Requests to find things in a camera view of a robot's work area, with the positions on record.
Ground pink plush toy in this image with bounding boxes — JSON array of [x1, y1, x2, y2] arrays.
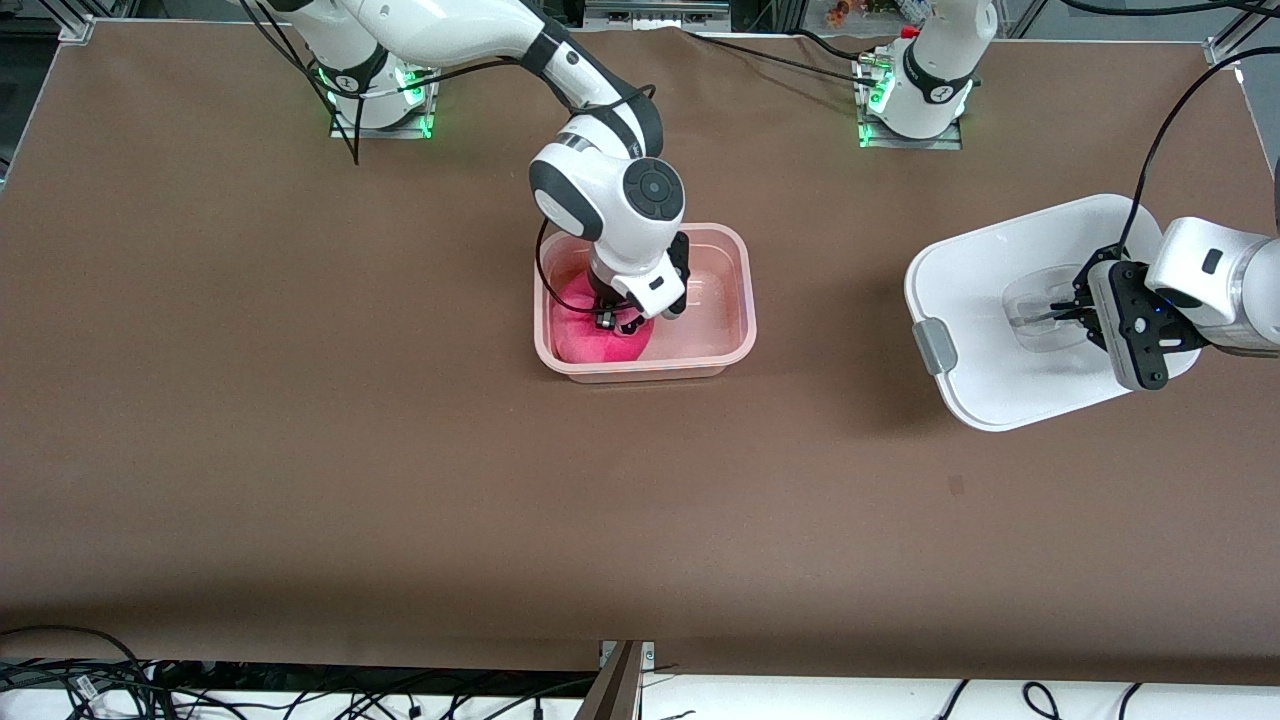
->
[[549, 274, 658, 366]]

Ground white box lid grey clips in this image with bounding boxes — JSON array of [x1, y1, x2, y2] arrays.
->
[[904, 193, 1203, 433]]

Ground translucent pink plastic box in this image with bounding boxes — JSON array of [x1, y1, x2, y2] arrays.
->
[[533, 223, 758, 385]]

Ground brown table cover sheet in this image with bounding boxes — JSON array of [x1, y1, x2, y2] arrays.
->
[[0, 20, 1280, 687]]

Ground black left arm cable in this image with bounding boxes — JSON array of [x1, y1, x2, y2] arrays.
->
[[1060, 0, 1280, 259]]

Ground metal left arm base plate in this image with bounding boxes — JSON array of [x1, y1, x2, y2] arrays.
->
[[857, 52, 964, 151]]

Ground thin black table cable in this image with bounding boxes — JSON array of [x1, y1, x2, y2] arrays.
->
[[683, 28, 877, 87]]

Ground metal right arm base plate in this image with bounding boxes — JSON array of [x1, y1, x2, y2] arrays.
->
[[329, 45, 438, 140]]

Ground metal frame post bracket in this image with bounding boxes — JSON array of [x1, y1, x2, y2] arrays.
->
[[574, 640, 657, 720]]

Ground looped black floor cable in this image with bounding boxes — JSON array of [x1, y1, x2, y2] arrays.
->
[[0, 625, 153, 720]]

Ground black cable with white tag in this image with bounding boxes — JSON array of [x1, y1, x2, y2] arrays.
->
[[55, 672, 111, 706]]

